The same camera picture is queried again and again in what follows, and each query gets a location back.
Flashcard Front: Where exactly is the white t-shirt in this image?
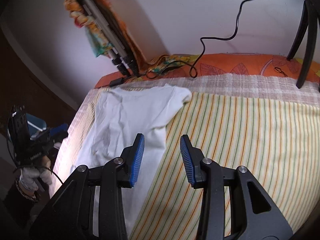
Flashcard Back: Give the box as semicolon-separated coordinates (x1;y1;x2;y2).
75;85;191;233

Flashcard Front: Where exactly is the left hand in white glove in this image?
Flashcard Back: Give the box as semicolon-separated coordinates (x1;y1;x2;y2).
19;167;52;192

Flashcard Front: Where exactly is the blue chair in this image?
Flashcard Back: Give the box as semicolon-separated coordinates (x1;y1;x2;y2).
26;113;47;137

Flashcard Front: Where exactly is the yellow striped sheet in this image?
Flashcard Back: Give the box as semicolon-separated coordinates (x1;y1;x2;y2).
82;87;320;240

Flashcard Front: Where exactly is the black power adapter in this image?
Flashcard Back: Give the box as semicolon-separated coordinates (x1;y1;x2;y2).
109;77;125;87

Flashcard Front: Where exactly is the folded grey black tripod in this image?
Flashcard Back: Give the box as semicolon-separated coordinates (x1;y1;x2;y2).
77;0;140;77

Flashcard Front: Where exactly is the beige plaid blanket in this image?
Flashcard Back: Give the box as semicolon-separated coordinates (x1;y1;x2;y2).
48;73;320;198

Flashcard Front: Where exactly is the orange floral hanging cloth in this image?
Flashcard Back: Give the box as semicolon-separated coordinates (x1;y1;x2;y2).
64;0;145;77

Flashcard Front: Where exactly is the small black hair clip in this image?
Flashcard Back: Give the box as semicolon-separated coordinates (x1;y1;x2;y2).
273;67;287;77

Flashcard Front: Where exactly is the orange floral bed sheet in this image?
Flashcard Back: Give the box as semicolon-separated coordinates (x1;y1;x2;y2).
94;54;319;88

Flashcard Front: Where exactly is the small black mini tripod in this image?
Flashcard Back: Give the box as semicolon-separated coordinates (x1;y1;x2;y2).
286;0;320;89

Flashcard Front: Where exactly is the black power cable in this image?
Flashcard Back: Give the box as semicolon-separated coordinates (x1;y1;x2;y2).
125;0;277;79

